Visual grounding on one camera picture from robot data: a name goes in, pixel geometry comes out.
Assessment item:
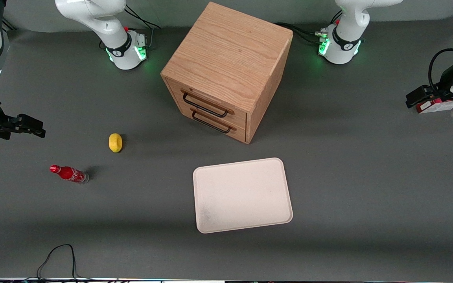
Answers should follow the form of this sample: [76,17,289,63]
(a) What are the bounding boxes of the red cookie box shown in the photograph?
[415,98,453,114]

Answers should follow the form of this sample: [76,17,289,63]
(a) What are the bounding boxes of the beige rectangular tray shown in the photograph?
[193,158,293,234]

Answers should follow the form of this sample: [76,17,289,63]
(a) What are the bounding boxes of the red cola bottle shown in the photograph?
[50,164,90,184]

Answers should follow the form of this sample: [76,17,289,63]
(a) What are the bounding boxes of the yellow lemon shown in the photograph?
[109,133,123,153]

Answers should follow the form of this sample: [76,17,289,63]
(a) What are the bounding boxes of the black looped table cable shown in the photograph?
[25,244,93,282]

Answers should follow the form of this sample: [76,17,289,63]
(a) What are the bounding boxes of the black arm base cables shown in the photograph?
[123,4,161,51]
[274,11,343,46]

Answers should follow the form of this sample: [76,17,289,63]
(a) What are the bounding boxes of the black wire drawer handle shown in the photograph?
[182,90,235,118]
[190,107,237,134]

